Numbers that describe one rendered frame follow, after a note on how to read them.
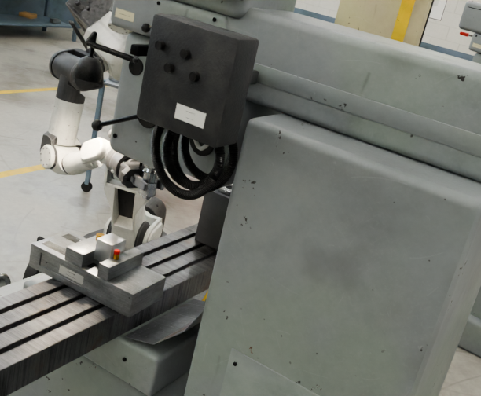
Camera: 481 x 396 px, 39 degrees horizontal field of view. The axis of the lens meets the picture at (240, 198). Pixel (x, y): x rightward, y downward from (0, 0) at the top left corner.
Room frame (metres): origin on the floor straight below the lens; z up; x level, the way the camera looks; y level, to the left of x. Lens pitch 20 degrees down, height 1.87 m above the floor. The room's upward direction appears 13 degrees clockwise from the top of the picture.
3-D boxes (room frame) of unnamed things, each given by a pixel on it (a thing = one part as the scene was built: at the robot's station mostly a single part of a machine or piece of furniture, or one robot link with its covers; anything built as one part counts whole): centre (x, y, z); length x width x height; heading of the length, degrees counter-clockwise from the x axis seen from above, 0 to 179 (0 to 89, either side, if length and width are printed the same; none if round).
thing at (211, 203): (2.16, 0.02, 1.05); 0.22 x 0.12 x 0.20; 155
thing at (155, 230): (2.64, 0.41, 0.68); 0.21 x 0.20 x 0.13; 172
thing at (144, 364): (1.75, 0.25, 0.81); 0.50 x 0.35 x 0.12; 63
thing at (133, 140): (1.74, 0.25, 1.47); 0.21 x 0.19 x 0.32; 153
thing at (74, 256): (1.66, 0.36, 1.04); 0.15 x 0.06 x 0.04; 156
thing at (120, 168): (1.81, 0.31, 1.23); 0.13 x 0.12 x 0.10; 132
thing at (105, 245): (1.64, 0.31, 1.06); 0.06 x 0.05 x 0.06; 156
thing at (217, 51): (1.31, 0.14, 1.62); 0.20 x 0.09 x 0.21; 63
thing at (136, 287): (1.65, 0.33, 1.00); 0.35 x 0.15 x 0.11; 66
